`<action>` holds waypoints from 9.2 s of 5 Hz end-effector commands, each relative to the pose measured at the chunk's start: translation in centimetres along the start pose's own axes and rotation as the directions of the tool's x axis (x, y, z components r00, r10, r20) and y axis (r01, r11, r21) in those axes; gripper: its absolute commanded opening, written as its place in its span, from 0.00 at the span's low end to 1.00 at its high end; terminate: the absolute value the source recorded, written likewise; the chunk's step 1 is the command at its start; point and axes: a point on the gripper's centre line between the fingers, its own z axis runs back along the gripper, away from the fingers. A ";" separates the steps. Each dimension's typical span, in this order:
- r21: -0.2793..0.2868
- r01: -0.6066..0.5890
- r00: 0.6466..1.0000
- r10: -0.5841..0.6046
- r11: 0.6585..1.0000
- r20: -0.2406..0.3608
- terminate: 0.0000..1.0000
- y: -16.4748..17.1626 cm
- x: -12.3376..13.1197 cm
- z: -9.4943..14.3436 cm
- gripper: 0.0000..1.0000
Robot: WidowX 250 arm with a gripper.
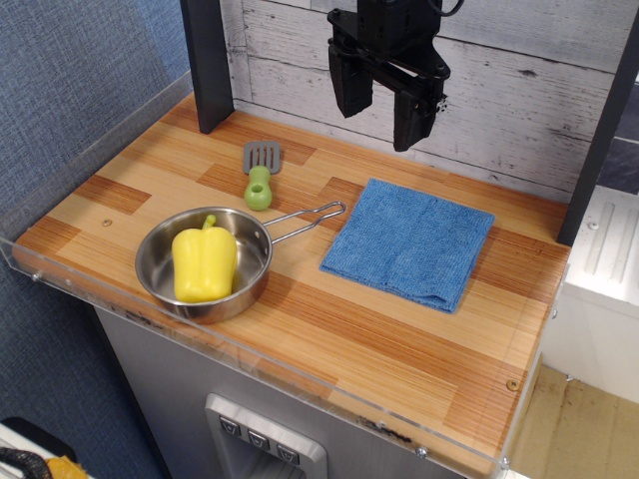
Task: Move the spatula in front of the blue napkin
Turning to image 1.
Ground green handled grey spatula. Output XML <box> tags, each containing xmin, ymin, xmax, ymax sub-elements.
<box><xmin>243</xmin><ymin>141</ymin><xmax>281</xmax><ymax>211</ymax></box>

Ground clear acrylic guard rail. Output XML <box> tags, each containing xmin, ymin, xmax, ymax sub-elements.
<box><xmin>6</xmin><ymin>98</ymin><xmax>568</xmax><ymax>478</ymax></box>

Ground black and yellow object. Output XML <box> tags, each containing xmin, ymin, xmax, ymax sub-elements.
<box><xmin>1</xmin><ymin>417</ymin><xmax>91</xmax><ymax>478</ymax></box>

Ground small steel frying pan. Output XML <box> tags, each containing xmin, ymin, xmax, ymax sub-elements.
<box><xmin>135</xmin><ymin>202</ymin><xmax>346</xmax><ymax>321</ymax></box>

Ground dark grey right post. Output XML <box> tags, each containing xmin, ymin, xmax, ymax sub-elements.
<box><xmin>556</xmin><ymin>13</ymin><xmax>638</xmax><ymax>246</ymax></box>

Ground blue folded cloth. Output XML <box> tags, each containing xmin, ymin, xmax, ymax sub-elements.
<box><xmin>320</xmin><ymin>179</ymin><xmax>495</xmax><ymax>313</ymax></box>

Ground dark grey left post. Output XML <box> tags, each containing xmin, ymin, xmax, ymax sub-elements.
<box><xmin>180</xmin><ymin>0</ymin><xmax>235</xmax><ymax>134</ymax></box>

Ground dark grey post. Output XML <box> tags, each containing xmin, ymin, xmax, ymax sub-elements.
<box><xmin>556</xmin><ymin>13</ymin><xmax>638</xmax><ymax>246</ymax></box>
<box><xmin>180</xmin><ymin>0</ymin><xmax>235</xmax><ymax>134</ymax></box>

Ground yellow toy bell pepper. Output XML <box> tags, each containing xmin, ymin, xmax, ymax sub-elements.
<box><xmin>172</xmin><ymin>215</ymin><xmax>238</xmax><ymax>303</ymax></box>

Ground grey dispenser button panel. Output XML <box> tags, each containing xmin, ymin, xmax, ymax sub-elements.
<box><xmin>205</xmin><ymin>393</ymin><xmax>328</xmax><ymax>478</ymax></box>

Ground white ridged side unit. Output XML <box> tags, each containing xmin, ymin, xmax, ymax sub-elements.
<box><xmin>540</xmin><ymin>187</ymin><xmax>638</xmax><ymax>402</ymax></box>

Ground black cable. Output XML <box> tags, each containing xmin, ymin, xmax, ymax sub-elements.
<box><xmin>429</xmin><ymin>0</ymin><xmax>466</xmax><ymax>18</ymax></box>

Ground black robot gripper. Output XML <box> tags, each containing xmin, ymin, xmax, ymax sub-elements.
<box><xmin>327</xmin><ymin>1</ymin><xmax>452</xmax><ymax>152</ymax></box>

